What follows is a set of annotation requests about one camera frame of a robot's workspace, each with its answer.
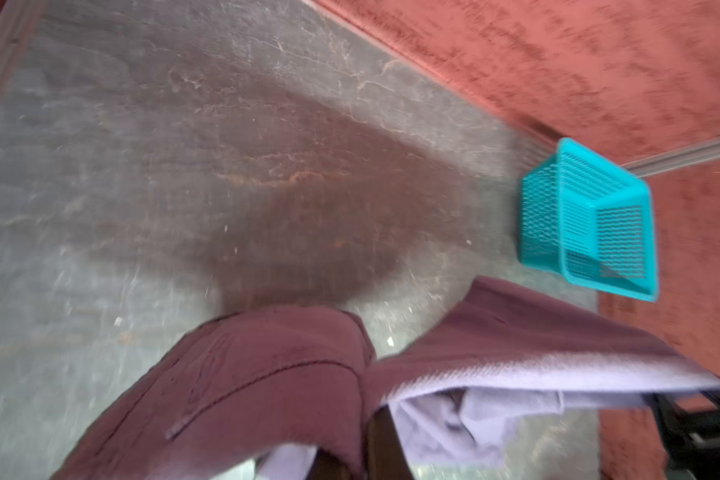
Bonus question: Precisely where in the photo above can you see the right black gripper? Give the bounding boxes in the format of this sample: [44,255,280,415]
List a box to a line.
[647,390,720,480]

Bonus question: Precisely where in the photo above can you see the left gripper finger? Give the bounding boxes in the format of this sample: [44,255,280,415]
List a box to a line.
[365,407,414,480]

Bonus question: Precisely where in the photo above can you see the purple trousers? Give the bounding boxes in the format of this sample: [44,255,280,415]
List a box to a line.
[56,277,720,479]

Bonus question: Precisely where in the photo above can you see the teal plastic basket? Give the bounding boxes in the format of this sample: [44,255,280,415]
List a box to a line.
[518,138,659,302]

